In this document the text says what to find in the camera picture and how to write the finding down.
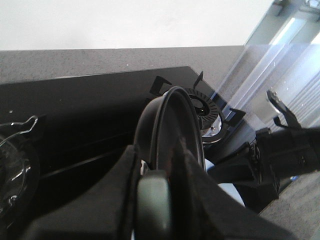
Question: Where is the burner with grate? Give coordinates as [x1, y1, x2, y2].
[0, 115, 40, 225]
[134, 67, 245, 146]

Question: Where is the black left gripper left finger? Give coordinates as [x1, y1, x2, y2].
[21, 145, 140, 240]

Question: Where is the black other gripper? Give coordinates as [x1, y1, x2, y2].
[209, 89, 320, 208]

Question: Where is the light blue plate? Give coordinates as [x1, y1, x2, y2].
[204, 158, 245, 207]

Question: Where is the right burner with grate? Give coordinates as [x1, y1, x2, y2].
[134, 67, 245, 146]

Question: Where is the left burner with grate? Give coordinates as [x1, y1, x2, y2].
[0, 115, 40, 225]

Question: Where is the black frying pan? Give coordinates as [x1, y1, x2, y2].
[134, 86, 206, 233]

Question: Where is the black glass gas cooktop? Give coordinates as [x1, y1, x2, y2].
[0, 65, 271, 226]

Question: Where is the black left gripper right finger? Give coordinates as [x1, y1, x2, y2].
[169, 137, 295, 240]

